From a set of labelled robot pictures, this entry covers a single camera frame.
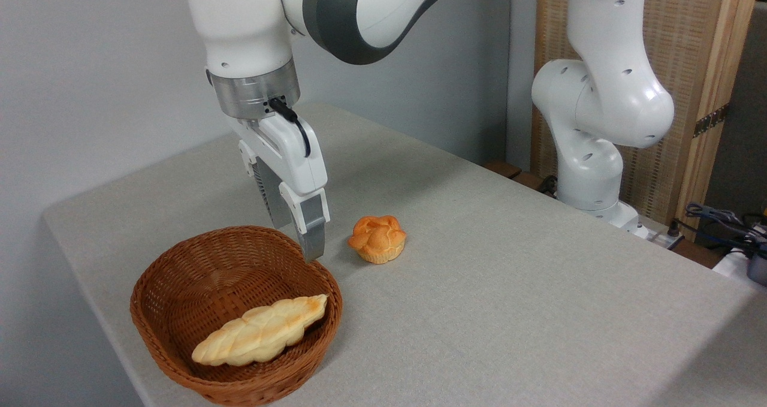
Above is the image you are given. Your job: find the round orange muffin bread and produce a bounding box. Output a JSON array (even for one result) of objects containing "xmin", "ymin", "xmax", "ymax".
[{"xmin": 348, "ymin": 215, "xmax": 407, "ymax": 265}]

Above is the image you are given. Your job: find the metal screen hinge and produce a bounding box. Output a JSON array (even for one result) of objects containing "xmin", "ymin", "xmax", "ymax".
[{"xmin": 693, "ymin": 103, "xmax": 730, "ymax": 138}]

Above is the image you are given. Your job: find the white power strip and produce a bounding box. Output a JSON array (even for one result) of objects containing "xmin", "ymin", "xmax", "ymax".
[{"xmin": 636, "ymin": 224, "xmax": 685, "ymax": 251}]

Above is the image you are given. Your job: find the brown wooden base board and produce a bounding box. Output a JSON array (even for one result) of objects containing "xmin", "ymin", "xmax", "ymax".
[{"xmin": 483, "ymin": 160, "xmax": 558, "ymax": 198}]

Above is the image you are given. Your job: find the long braided bread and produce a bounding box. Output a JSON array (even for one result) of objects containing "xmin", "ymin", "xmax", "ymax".
[{"xmin": 192, "ymin": 294, "xmax": 329, "ymax": 367}]

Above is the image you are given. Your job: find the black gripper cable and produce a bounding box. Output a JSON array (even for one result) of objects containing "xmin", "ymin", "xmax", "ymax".
[{"xmin": 268, "ymin": 97, "xmax": 312, "ymax": 158}]

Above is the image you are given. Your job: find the rattan and wood folding screen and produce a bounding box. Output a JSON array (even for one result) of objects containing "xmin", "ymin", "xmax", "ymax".
[{"xmin": 530, "ymin": 0, "xmax": 762, "ymax": 243}]

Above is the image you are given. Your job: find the blue grey cable bundle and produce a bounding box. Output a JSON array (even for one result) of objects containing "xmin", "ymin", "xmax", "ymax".
[{"xmin": 685, "ymin": 202, "xmax": 767, "ymax": 249}]

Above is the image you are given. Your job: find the brown wicker basket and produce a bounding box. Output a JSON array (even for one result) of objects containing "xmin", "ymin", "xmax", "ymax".
[{"xmin": 130, "ymin": 225, "xmax": 343, "ymax": 407}]

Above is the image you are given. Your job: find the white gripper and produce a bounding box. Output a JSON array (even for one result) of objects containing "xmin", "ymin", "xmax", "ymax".
[{"xmin": 230, "ymin": 114, "xmax": 331, "ymax": 263}]

